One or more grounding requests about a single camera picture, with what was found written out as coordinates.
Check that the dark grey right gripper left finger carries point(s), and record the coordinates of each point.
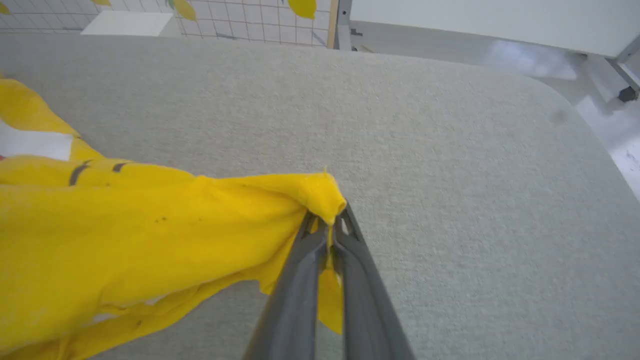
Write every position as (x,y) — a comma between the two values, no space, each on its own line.
(290,305)

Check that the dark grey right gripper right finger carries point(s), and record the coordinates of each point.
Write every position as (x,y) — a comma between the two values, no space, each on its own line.
(365,310)

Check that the yellow printed t-shirt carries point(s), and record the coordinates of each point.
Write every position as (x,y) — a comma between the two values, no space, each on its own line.
(125,240)

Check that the wooden panel edge strip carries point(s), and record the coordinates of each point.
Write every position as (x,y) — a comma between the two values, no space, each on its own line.
(332,25)

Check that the lemon print grid panel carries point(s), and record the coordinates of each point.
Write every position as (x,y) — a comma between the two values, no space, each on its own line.
(240,20)

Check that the plain white board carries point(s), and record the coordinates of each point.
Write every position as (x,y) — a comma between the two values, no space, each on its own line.
(500,22)

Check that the white rectangular box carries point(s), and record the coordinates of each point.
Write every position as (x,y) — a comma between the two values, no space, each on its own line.
(127,23)

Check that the black caster wheel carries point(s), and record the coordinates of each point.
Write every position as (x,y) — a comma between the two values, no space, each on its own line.
(628,94)

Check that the grey metal stand leg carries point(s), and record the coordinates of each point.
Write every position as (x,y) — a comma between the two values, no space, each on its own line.
(624,70)

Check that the grey metal frame post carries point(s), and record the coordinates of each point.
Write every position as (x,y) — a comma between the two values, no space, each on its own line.
(344,22)

